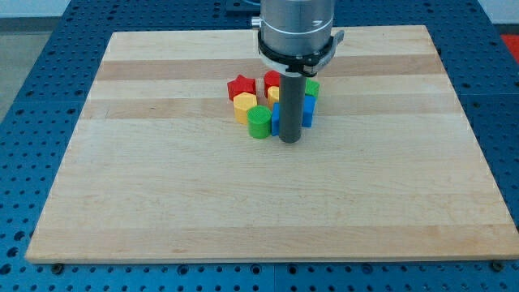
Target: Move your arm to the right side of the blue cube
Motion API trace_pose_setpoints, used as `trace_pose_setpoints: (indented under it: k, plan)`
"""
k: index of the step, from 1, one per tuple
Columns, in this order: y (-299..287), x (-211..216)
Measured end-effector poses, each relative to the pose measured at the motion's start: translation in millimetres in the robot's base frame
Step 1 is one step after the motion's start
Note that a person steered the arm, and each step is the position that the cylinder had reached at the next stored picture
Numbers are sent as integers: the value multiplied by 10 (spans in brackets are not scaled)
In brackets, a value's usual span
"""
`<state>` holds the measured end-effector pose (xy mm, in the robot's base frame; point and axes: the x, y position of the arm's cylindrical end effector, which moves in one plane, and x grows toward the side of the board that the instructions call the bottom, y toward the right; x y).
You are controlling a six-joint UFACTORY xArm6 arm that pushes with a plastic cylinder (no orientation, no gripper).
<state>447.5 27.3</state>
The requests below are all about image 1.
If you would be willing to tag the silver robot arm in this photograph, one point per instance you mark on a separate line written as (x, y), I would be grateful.
(296, 26)

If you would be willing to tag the blue cube block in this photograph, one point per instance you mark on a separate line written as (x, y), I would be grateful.
(308, 111)

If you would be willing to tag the green cylinder block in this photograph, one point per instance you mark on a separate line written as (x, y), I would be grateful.
(259, 119)

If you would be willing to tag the blue block left of rod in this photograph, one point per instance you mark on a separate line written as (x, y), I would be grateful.
(275, 119)

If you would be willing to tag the yellow hexagon block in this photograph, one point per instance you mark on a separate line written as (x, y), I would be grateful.
(242, 103)

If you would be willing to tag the yellow block behind rod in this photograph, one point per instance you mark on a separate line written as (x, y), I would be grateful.
(272, 96)

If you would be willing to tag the red star block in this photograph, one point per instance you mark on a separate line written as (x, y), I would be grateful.
(239, 85)

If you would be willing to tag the red cylinder block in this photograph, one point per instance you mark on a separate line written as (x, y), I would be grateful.
(271, 78)

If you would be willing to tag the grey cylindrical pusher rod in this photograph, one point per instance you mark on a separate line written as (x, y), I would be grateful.
(292, 94)

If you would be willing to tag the green block behind rod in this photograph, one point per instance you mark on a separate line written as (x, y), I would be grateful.
(312, 88)

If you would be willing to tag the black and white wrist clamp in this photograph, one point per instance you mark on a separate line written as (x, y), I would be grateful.
(300, 65)

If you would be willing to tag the wooden board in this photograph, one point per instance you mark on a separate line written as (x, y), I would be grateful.
(159, 171)

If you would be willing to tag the black mounting plate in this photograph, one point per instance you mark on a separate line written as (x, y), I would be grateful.
(242, 7)

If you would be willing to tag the red object at right edge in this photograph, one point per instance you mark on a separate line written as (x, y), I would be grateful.
(512, 43)

